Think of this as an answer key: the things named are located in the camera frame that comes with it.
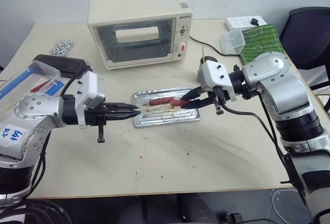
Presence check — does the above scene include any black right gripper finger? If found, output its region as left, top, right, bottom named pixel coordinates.
left=180, top=97, right=216, bottom=110
left=180, top=86, right=206, bottom=103

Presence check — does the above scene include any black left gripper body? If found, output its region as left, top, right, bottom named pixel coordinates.
left=84, top=102, right=122, bottom=145

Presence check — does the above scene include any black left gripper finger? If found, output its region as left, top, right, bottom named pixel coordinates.
left=113, top=110, right=141, bottom=121
left=106, top=102, right=140, bottom=113

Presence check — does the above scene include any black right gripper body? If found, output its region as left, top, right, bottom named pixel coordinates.
left=202, top=86, right=232, bottom=116

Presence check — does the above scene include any red grilled sausage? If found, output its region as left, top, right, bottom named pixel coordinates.
left=168, top=99, right=190, bottom=108
left=148, top=97, right=173, bottom=106

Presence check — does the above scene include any silver ribbed baking tray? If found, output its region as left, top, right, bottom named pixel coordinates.
left=131, top=87, right=202, bottom=129

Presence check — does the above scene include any stainless steel cup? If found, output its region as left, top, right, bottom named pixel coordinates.
left=196, top=56, right=219, bottom=83

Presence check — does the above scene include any small clear plastic container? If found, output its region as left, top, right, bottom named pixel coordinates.
left=219, top=28, right=246, bottom=56

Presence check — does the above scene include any black flat pouch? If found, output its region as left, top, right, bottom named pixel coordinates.
left=33, top=54, right=93, bottom=79

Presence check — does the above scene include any green soccer field mat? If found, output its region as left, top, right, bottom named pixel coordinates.
left=239, top=23, right=287, bottom=65

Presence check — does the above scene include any white power strip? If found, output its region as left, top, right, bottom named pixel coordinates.
left=223, top=14, right=269, bottom=31

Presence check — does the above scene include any clear box with blue strips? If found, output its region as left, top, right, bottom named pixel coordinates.
left=0, top=61, right=64, bottom=122

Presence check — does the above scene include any white handwritten paper label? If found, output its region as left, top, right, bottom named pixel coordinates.
left=0, top=124, right=24, bottom=158

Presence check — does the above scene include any cream countertop toaster oven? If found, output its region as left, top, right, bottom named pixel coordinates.
left=87, top=0, right=194, bottom=71

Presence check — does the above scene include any black office chair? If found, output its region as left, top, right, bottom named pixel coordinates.
left=279, top=6, right=330, bottom=91

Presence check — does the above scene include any small black floor object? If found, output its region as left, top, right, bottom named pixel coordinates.
left=225, top=212, right=249, bottom=224

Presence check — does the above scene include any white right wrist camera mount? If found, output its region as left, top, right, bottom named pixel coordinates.
left=197, top=59, right=238, bottom=103

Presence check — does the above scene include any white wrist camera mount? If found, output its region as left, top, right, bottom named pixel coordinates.
left=197, top=59, right=238, bottom=103
left=74, top=70, right=107, bottom=130

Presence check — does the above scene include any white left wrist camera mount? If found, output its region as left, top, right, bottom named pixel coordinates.
left=74, top=70, right=107, bottom=130

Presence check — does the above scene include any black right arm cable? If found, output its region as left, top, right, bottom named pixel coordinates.
left=221, top=103, right=314, bottom=224

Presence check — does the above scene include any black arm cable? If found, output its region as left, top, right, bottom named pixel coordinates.
left=60, top=65, right=94, bottom=99
left=221, top=103, right=314, bottom=224

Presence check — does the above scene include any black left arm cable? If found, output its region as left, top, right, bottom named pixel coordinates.
left=60, top=65, right=94, bottom=99

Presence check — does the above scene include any black oven power cable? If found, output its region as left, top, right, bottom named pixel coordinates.
left=189, top=36, right=244, bottom=57

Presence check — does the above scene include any thin white floor cable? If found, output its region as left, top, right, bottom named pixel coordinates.
left=271, top=188, right=308, bottom=222

